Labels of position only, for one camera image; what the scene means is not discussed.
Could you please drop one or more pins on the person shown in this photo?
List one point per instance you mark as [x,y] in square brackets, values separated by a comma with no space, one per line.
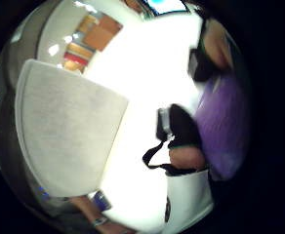
[223,130]

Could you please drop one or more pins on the black headset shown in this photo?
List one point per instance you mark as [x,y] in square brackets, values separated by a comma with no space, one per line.
[201,66]

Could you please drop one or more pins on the blue cylindrical container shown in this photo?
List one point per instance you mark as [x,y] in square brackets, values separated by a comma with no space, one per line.
[101,200]

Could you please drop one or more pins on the bright blue screen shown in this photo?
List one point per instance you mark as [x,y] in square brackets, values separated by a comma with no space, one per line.
[163,5]

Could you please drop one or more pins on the silver wristwatch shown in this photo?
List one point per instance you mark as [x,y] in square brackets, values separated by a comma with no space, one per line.
[100,221]

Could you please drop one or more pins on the orange wooden cabinet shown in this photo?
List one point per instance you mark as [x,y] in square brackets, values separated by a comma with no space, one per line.
[95,35]

